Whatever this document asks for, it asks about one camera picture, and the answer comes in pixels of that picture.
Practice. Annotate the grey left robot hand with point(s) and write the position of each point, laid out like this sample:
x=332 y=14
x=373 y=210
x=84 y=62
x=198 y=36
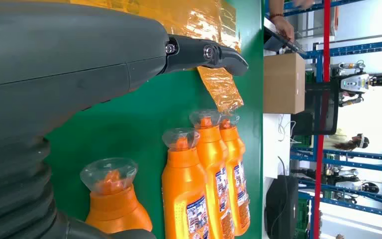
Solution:
x=62 y=56

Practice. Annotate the orange detergent bottle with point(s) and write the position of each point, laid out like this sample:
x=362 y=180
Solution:
x=181 y=191
x=210 y=155
x=235 y=155
x=118 y=211

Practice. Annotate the person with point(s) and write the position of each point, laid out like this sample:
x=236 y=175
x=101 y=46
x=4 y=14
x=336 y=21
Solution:
x=352 y=143
x=276 y=6

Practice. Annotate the brown cardboard box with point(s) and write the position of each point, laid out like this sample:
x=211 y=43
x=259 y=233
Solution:
x=283 y=84

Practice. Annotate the blue metal shelving rack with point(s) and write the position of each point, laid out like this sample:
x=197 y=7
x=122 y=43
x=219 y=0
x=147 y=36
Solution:
x=375 y=47

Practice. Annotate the black mesh chair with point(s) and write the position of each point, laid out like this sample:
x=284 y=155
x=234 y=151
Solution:
x=321 y=109

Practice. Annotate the white humanoid robot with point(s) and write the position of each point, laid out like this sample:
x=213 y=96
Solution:
x=352 y=186
x=355 y=82

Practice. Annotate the yellow taped board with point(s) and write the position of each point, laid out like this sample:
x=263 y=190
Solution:
x=194 y=16

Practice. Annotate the white table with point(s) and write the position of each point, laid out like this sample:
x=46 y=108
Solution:
x=271 y=148

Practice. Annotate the black case with yellow label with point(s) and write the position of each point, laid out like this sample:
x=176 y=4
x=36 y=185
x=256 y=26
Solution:
x=281 y=207

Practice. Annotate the red post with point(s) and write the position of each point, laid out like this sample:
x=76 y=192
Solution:
x=326 y=39

